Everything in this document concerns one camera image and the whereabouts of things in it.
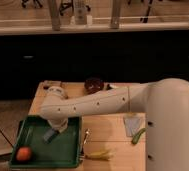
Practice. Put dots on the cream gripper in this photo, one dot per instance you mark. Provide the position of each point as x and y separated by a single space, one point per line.
59 125

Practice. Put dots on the blue sponge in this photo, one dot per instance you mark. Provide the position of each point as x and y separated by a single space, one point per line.
50 135

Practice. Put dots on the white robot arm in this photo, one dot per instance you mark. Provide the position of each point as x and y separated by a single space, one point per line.
165 104

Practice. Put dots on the green plastic tray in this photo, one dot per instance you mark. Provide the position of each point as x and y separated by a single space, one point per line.
62 151

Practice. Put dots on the metal fork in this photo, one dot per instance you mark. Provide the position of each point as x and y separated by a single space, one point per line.
86 135

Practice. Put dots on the dark brown block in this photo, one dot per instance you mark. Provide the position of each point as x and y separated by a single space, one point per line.
47 84

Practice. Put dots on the orange tomato toy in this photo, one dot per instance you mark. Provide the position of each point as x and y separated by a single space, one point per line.
23 154

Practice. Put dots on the dark red bowl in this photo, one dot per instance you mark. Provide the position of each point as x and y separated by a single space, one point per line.
93 85

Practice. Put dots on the light blue cloth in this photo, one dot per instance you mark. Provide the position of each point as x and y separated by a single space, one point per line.
132 124

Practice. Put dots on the green chili pepper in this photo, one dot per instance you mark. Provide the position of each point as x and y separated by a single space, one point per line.
137 136

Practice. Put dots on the black handled utensil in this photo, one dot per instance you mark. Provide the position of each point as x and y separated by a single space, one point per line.
111 86

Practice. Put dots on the wooden post right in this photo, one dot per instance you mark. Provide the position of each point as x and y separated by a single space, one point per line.
115 14

